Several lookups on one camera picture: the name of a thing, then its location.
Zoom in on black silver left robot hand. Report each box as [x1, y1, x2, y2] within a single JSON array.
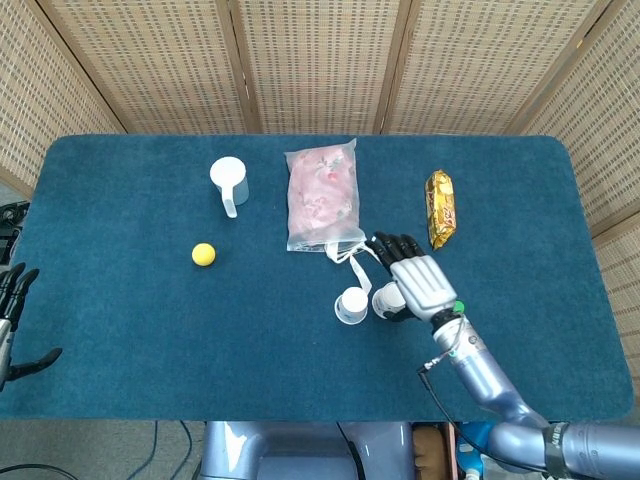
[[0, 262, 64, 392]]

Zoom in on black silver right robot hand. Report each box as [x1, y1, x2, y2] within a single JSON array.
[[366, 230, 459, 322]]

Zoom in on white ribbon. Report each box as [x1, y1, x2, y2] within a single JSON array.
[[324, 238, 379, 297]]

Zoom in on black equipment on floor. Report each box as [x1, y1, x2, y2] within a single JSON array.
[[0, 199, 30, 266]]

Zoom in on gold snack packet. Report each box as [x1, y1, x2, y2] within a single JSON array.
[[424, 169, 459, 252]]

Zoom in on blue table cloth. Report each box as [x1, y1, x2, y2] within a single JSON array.
[[0, 133, 635, 424]]

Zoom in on clear bag with pink cloth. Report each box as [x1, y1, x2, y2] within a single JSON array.
[[283, 138, 368, 254]]

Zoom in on brown round object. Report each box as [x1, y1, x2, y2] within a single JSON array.
[[412, 424, 450, 480]]

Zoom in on blue plastic bottle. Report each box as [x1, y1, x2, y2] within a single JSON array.
[[457, 421, 494, 476]]

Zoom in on woven folding screen panel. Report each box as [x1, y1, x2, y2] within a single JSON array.
[[379, 0, 617, 135], [228, 0, 414, 135], [37, 0, 261, 135], [0, 0, 127, 199], [519, 0, 640, 301]]

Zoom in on yellow ball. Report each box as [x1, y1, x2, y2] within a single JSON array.
[[191, 242, 217, 267]]

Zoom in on silver blue robot torso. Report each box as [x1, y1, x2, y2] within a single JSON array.
[[198, 421, 417, 480]]

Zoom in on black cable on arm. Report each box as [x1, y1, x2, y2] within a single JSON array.
[[417, 313, 551, 474]]

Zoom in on black cable on torso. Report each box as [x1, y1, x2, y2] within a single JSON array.
[[336, 422, 362, 480]]

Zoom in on blue floor cable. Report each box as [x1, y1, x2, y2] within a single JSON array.
[[127, 421, 161, 480]]

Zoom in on white measuring cup with handle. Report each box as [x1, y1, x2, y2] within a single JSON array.
[[209, 156, 250, 219]]

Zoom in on black floor cable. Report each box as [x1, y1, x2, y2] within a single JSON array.
[[178, 421, 197, 469]]

